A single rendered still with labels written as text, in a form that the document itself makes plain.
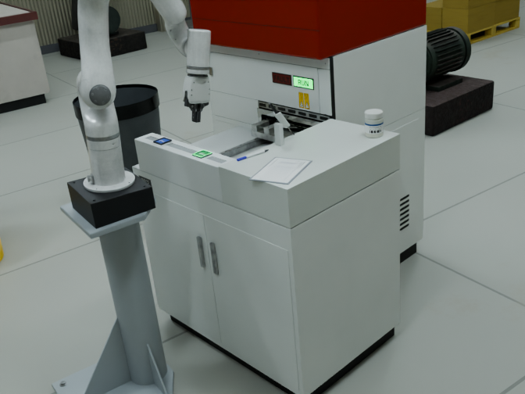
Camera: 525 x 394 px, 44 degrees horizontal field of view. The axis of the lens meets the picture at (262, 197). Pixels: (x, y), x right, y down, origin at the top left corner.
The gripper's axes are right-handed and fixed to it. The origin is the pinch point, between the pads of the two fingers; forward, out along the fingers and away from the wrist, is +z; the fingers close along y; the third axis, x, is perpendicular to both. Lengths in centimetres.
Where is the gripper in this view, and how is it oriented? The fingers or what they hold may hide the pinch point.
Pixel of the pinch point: (196, 116)
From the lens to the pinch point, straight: 244.0
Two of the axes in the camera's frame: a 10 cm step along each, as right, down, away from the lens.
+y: -7.2, 1.5, -6.8
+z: -0.6, 9.6, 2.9
